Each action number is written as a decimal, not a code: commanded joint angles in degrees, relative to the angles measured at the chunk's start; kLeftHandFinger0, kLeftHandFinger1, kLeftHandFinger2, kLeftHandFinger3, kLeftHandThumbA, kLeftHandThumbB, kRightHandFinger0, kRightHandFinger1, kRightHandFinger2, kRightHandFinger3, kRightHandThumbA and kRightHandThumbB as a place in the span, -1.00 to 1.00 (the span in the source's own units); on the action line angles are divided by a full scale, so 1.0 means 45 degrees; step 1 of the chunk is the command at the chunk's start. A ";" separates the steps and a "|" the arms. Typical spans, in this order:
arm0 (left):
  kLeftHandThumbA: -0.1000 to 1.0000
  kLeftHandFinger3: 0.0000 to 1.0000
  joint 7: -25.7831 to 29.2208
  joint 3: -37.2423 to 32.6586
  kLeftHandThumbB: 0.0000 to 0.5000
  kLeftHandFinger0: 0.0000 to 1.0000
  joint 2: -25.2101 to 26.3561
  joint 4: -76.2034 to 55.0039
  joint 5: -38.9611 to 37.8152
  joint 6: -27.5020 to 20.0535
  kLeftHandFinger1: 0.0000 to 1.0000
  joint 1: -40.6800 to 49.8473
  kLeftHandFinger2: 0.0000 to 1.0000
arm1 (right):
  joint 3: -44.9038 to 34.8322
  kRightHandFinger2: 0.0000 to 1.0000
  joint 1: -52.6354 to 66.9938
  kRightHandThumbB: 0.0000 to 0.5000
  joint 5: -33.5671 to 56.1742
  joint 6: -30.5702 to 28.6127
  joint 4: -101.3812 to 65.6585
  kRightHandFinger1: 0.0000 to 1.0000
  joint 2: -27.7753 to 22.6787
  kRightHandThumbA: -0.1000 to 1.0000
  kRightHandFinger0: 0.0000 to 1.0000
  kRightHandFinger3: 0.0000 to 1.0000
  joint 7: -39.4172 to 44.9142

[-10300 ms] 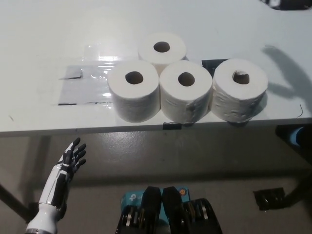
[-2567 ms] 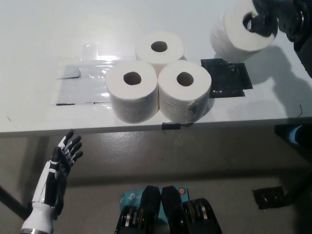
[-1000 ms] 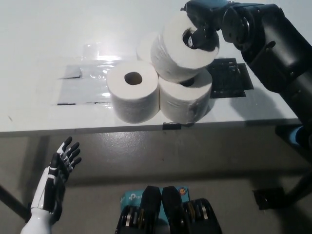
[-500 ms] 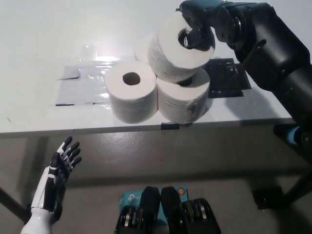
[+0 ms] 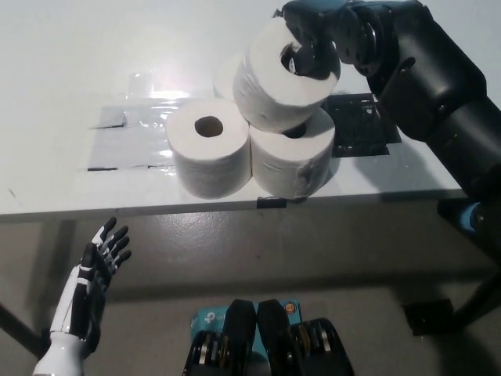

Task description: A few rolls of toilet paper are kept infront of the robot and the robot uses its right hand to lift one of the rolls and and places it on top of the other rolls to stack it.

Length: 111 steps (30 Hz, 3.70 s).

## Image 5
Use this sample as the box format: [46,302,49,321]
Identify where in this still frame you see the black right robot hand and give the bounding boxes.
[273,0,354,80]

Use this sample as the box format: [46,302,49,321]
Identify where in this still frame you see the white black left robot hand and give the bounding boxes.
[49,217,133,349]

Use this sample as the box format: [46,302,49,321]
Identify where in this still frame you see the white toilet paper roll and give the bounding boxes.
[212,52,246,103]
[232,17,342,133]
[165,98,252,201]
[249,107,337,199]

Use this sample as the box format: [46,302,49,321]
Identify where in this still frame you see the black square tape marker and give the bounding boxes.
[323,92,403,158]

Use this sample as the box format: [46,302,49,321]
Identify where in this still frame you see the teal tp-link box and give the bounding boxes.
[190,299,301,353]

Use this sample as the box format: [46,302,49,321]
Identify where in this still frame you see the clear glossy tape sheet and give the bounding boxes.
[86,70,182,172]

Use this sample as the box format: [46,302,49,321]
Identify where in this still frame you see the small black tape strip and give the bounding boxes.
[257,197,289,209]

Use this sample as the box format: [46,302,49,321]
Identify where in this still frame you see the black blue object under table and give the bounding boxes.
[437,199,481,237]

